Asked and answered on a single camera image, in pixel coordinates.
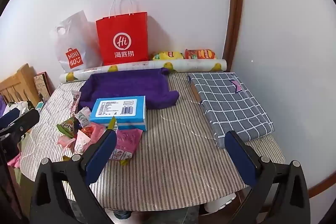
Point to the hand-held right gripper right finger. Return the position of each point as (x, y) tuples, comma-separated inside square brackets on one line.
[(240, 158)]

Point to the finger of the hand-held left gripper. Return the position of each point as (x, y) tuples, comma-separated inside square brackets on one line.
[(8, 119), (27, 120)]

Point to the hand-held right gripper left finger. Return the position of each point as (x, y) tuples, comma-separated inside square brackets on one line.
[(101, 155)]

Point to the white red snack packet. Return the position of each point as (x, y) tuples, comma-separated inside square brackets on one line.
[(126, 141)]

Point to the black white patterned cloth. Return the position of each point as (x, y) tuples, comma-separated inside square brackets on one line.
[(15, 106)]

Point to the teal white box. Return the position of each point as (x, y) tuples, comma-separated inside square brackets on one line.
[(39, 106)]

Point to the patterned notebook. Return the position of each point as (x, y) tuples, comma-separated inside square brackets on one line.
[(42, 87)]

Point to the pink cloth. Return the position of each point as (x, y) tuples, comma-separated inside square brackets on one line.
[(14, 159)]

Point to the light blue box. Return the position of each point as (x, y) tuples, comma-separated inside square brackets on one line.
[(118, 108)]

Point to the white plastic container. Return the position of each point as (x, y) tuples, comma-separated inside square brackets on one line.
[(218, 204)]

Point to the grey checked folded cloth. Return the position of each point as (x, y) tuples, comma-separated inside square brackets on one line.
[(231, 105)]

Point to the purple towel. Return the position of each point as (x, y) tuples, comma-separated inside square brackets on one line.
[(126, 84)]

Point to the wooden baseboard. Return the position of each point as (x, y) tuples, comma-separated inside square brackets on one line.
[(316, 188)]

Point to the white plastic shopping bag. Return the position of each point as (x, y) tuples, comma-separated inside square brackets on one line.
[(76, 37)]

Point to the fruit print paper roll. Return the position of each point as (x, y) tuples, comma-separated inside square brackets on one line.
[(147, 65)]

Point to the orange chips bag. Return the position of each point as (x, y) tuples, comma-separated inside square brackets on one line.
[(200, 54)]

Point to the yellow chips bag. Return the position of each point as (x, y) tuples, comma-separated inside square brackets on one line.
[(168, 55)]

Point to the red paper shopping bag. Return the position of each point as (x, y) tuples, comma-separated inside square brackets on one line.
[(123, 29)]

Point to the wooden door frame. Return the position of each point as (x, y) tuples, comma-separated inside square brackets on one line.
[(235, 3)]

